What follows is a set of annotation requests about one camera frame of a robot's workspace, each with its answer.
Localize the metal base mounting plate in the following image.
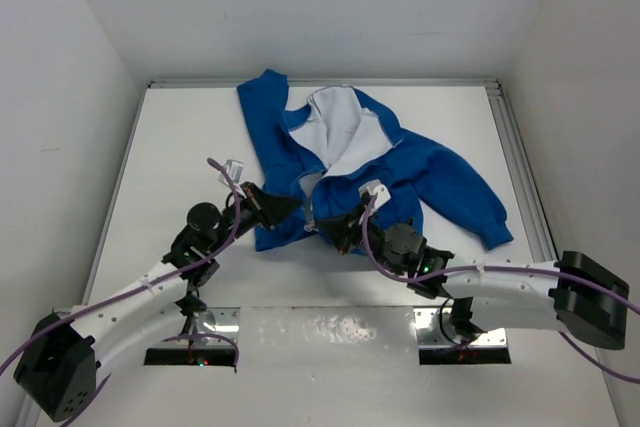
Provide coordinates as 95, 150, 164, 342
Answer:
149, 306, 509, 351

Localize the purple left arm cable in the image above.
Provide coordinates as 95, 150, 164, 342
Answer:
0, 156, 249, 418

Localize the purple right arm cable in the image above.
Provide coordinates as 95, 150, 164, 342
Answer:
362, 196, 640, 386

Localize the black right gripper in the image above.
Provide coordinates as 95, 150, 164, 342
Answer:
318, 202, 404, 278

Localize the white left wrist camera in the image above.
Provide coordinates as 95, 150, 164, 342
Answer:
224, 159, 244, 184

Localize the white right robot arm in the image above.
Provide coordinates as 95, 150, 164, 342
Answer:
317, 203, 630, 351

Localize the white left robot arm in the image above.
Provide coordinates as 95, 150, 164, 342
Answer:
13, 182, 302, 422

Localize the blue zip-up fleece jacket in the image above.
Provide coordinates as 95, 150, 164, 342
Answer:
237, 70, 513, 251

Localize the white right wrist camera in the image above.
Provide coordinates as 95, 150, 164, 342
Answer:
358, 179, 391, 210

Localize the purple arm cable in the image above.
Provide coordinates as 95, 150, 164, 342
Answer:
0, 156, 249, 418
362, 196, 640, 386

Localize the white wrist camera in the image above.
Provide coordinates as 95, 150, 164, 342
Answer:
358, 179, 391, 210
224, 159, 244, 184

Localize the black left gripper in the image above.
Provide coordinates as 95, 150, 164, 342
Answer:
207, 180, 300, 254

